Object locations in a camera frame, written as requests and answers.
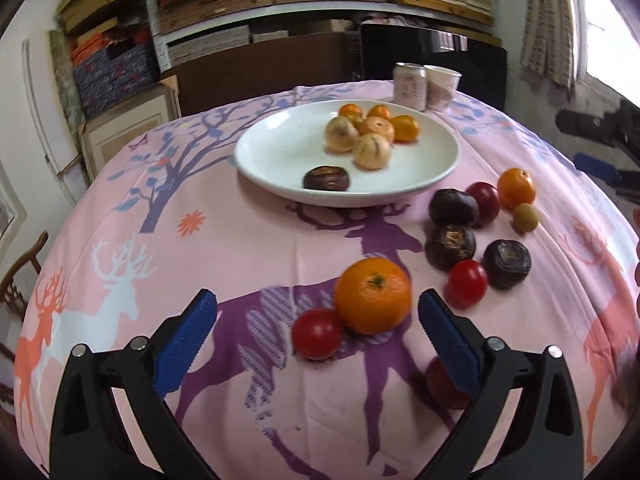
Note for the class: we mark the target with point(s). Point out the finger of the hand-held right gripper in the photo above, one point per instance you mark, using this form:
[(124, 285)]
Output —
[(600, 169), (585, 123)]

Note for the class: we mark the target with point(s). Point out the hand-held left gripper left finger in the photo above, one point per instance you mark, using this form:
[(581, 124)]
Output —
[(185, 345)]

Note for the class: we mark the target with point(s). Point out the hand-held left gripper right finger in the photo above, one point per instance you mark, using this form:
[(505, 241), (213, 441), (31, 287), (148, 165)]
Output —
[(447, 345)]

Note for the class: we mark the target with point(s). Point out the orange mandarin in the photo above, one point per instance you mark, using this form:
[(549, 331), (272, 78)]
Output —
[(406, 128), (350, 110), (380, 110), (378, 127), (372, 295), (517, 187)]

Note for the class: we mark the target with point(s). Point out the dark brown water chestnut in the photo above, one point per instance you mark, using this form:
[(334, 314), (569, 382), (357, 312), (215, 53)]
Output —
[(506, 263), (450, 246), (452, 206), (326, 179)]

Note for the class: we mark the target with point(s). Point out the beige speckled round fruit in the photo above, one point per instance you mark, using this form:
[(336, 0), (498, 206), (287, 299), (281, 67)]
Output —
[(341, 134), (372, 152)]

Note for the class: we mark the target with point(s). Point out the white oval plate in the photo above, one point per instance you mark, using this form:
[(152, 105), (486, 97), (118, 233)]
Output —
[(280, 160)]

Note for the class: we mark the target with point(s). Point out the dark red plum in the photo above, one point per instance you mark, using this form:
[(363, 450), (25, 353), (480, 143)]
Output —
[(486, 200), (442, 380)]

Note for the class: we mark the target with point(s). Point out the red tomato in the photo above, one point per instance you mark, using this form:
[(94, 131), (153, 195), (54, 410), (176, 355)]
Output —
[(317, 333), (466, 283)]

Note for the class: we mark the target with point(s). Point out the small tan longan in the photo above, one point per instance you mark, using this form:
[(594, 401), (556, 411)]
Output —
[(525, 217)]

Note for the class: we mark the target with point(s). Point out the pink deer print tablecloth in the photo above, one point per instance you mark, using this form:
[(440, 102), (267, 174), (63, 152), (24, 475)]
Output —
[(225, 250)]

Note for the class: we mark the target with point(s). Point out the checked beige curtain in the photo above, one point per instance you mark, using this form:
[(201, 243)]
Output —
[(547, 25)]

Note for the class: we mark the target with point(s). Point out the bright window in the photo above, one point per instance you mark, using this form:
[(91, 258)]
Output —
[(615, 20)]

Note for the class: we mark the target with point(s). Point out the white paper cup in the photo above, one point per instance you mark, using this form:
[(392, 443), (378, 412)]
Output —
[(442, 90)]

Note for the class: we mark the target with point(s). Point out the brown wooden chair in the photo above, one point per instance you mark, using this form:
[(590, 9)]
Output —
[(22, 270)]

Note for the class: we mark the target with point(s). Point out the pink drink can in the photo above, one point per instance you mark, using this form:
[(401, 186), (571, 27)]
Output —
[(409, 87)]

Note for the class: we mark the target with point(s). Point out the black glossy panel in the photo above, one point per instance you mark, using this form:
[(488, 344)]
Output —
[(400, 45)]

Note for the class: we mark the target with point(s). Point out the white framed window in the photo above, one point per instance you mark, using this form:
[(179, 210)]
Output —
[(7, 210)]

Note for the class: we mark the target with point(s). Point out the framed picture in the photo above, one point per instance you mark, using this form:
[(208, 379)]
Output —
[(130, 125)]

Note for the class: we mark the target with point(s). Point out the white board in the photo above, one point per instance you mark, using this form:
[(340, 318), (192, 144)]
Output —
[(45, 120)]

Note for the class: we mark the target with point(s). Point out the stack of blue patterned boxes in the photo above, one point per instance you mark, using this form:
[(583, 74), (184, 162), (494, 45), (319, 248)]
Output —
[(115, 75)]

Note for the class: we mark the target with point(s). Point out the brown wooden board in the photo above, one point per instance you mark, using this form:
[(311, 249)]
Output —
[(250, 70)]

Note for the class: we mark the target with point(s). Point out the green marbled board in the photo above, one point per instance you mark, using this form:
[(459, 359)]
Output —
[(62, 75)]

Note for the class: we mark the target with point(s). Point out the shelf of stacked boxes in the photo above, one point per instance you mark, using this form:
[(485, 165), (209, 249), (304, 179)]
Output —
[(310, 12)]

